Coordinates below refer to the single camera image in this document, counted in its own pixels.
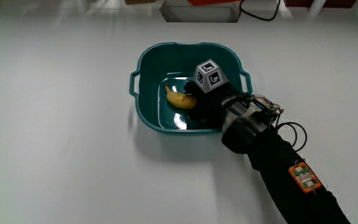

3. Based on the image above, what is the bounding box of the dark red box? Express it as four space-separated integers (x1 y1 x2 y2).
283 0 357 9

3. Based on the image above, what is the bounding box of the white post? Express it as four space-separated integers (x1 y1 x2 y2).
308 0 327 17

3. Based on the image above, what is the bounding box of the teal plastic basin plate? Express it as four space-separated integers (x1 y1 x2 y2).
129 42 254 135

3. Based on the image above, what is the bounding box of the orange sensor module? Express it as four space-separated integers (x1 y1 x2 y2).
288 161 323 195

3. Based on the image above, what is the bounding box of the yellow banana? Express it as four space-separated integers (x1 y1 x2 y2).
164 84 198 110

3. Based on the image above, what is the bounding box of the grey metal box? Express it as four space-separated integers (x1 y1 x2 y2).
159 0 242 24

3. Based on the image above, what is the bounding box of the person's right hand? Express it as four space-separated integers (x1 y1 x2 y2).
183 58 285 135

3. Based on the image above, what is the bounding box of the black looped glove cable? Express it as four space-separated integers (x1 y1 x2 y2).
275 121 308 153

